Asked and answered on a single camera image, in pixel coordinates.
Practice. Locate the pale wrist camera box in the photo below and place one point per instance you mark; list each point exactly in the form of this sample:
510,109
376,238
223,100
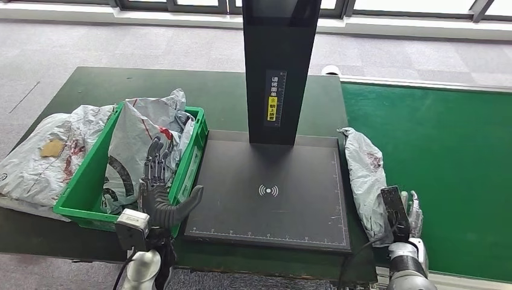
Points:
132,228
395,212

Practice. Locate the dark green table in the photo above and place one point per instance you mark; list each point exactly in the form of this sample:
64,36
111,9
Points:
160,84

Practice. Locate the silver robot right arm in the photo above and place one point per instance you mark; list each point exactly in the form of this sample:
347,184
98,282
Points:
408,264

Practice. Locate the green conveyor belt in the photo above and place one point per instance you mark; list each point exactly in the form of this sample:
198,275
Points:
440,160

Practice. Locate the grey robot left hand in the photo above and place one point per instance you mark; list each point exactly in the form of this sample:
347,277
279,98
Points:
160,204

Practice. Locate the silver conveyor frame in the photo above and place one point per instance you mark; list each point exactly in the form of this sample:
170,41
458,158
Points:
420,84

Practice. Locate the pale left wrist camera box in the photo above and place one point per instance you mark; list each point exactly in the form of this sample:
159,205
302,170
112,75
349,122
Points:
132,228

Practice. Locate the white parcel red stripe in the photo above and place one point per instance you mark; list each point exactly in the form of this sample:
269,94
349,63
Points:
124,140

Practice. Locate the grey parcel bag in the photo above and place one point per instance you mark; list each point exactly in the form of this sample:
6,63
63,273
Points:
366,180

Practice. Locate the green plastic crate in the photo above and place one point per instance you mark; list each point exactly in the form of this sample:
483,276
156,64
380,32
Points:
84,188

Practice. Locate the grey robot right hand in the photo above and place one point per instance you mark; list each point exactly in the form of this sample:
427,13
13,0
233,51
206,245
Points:
414,212

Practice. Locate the black inbound scanner machine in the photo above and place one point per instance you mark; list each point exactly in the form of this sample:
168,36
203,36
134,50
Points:
280,216

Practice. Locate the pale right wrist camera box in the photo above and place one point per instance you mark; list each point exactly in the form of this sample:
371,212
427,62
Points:
395,212

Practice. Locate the yellow black ruler label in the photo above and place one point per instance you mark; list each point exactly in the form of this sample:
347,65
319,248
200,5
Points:
275,100

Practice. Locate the white parcel bag brown patch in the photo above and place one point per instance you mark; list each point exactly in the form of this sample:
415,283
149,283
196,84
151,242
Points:
32,168

